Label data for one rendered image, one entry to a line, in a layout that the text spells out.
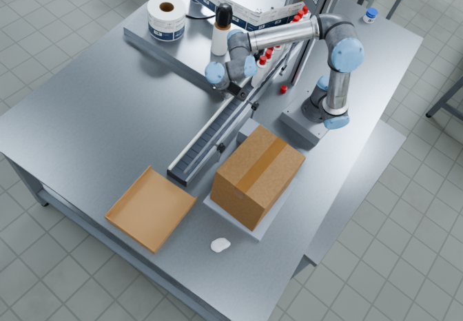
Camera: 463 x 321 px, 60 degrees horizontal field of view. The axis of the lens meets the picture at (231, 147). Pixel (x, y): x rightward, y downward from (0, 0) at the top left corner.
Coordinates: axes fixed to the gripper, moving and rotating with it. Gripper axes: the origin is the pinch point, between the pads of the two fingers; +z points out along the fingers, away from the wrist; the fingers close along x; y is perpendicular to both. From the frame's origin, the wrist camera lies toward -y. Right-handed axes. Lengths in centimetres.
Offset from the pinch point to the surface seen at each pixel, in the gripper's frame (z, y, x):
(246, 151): -17.2, -21.9, 18.6
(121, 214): -14, 9, 70
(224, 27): 15.6, 26.3, -28.4
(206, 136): 8.2, 1.8, 22.6
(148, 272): 38, -4, 103
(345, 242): 104, -94, 33
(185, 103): 18.8, 23.1, 14.3
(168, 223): -10, -9, 62
